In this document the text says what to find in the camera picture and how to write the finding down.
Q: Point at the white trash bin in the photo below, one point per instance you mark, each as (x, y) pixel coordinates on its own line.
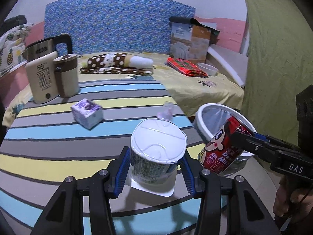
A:
(212, 117)

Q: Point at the green curtain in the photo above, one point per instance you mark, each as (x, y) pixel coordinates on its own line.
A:
(269, 53)

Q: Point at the brown polka dot pillow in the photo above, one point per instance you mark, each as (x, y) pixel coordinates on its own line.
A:
(110, 62)

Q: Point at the brown and beige mug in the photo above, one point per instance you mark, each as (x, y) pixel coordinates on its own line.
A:
(67, 78)

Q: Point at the purple and white carton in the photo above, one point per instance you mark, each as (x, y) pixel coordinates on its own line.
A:
(86, 113)

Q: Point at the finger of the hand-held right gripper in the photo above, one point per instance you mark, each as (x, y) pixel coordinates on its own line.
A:
(278, 143)
(254, 146)

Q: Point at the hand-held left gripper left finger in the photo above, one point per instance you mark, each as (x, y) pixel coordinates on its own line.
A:
(122, 171)

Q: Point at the dark cloth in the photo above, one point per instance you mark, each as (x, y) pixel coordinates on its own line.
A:
(16, 20)

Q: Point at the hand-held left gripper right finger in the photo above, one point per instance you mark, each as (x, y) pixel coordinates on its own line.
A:
(188, 173)

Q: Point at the white board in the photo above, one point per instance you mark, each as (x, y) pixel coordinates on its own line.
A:
(229, 63)

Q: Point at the yellow pineapple bedsheet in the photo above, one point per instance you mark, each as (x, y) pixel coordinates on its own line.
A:
(195, 88)

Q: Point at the pineapple print quilt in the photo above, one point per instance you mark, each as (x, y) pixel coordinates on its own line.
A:
(12, 49)

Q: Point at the beige electric kettle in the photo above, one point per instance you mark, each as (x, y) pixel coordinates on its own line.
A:
(40, 78)

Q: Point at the instant noodle cup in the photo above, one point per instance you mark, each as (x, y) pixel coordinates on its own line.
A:
(156, 142)

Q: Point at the blue floral headboard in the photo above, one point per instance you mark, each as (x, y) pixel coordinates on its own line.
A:
(117, 22)

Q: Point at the clear plastic container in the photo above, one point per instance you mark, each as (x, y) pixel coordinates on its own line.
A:
(207, 69)

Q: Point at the red cartoon drink can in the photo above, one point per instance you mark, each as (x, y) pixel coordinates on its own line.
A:
(215, 151)

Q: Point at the quilt package box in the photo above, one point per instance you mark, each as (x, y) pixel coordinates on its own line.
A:
(188, 41)

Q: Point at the red plaid cloth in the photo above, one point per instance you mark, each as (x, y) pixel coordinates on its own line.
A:
(185, 66)

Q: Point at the person's right hand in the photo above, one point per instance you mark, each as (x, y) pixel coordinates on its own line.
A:
(285, 200)

